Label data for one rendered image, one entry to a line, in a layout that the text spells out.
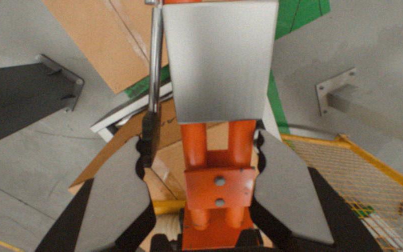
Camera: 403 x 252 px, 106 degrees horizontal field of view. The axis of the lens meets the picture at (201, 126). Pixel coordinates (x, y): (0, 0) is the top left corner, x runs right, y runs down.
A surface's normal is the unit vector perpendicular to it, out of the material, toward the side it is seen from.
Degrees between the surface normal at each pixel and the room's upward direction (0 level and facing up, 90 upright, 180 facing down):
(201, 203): 0
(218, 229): 90
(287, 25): 0
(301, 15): 0
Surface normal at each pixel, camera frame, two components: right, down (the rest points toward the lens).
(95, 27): 0.03, 0.47
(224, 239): -0.05, -0.89
